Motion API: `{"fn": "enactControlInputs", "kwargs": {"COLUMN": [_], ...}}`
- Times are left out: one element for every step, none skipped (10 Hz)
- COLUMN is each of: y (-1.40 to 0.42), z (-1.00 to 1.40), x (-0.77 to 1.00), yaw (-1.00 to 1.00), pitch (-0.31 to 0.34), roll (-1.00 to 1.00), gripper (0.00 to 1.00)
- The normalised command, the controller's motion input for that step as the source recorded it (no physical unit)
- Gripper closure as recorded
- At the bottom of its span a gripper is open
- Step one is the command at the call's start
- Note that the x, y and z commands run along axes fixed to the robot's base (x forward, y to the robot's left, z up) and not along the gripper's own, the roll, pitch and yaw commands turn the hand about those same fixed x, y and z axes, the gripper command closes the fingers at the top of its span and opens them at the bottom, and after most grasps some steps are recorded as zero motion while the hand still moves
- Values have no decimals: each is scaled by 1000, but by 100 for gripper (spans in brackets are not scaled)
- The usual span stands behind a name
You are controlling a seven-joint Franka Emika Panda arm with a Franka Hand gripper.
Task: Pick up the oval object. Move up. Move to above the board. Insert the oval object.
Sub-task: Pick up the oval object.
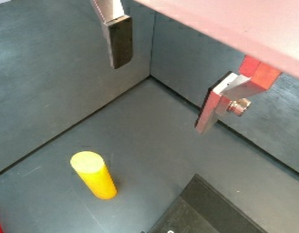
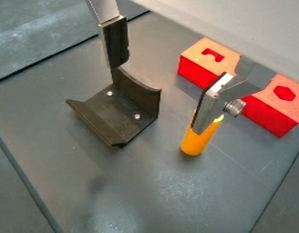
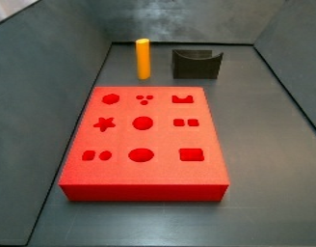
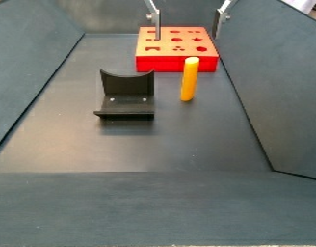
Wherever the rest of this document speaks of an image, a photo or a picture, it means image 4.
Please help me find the red shape sorter board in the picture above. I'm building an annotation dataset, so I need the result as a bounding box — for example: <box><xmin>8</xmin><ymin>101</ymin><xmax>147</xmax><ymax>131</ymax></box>
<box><xmin>135</xmin><ymin>27</ymin><xmax>219</xmax><ymax>72</ymax></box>

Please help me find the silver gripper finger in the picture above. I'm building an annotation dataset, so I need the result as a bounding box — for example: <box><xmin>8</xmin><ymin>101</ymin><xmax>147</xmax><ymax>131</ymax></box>
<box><xmin>213</xmin><ymin>0</ymin><xmax>238</xmax><ymax>40</ymax></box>
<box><xmin>145</xmin><ymin>0</ymin><xmax>161</xmax><ymax>41</ymax></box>

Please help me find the black curved holder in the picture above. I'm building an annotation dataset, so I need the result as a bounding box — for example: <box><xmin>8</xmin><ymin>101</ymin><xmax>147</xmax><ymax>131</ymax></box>
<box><xmin>94</xmin><ymin>70</ymin><xmax>157</xmax><ymax>119</ymax></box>

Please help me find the yellow oval peg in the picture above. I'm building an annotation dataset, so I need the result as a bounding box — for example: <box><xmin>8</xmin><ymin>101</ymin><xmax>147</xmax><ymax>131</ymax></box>
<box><xmin>181</xmin><ymin>57</ymin><xmax>199</xmax><ymax>101</ymax></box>

